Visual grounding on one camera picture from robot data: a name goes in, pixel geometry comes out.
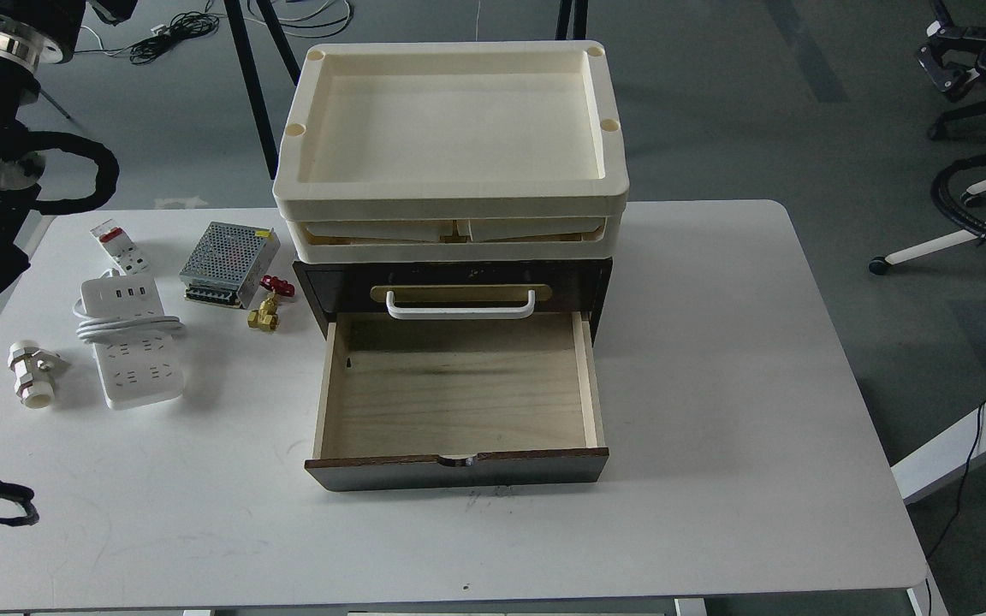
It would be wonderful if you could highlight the white circuit breaker red switch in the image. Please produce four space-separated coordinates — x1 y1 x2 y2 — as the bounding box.
90 219 151 275

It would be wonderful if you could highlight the brass valve red handle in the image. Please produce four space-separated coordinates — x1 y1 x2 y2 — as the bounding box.
246 275 296 332

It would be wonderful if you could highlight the cream plastic lower tray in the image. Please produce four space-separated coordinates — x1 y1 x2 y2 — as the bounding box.
287 214 622 264

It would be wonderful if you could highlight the white power strip with cable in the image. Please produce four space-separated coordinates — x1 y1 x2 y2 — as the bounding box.
74 273 187 411

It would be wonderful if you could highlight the metal mesh power supply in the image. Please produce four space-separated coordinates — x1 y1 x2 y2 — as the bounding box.
179 222 279 309

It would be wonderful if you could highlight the white plastic pipe valve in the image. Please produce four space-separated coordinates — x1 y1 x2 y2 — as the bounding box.
8 340 67 409

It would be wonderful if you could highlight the open wooden drawer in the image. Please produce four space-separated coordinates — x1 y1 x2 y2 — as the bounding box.
304 311 609 492

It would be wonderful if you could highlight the white drawer handle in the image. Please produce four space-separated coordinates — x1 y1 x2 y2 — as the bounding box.
386 291 537 321

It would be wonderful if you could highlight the cream plastic tray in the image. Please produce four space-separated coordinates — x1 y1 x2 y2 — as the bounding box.
271 40 630 222
287 214 622 264

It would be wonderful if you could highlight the black cable bundle on floor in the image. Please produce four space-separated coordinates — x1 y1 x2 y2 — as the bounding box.
128 11 221 66

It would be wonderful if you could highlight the cream plastic top tray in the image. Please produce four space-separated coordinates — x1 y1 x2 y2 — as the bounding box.
271 40 630 222

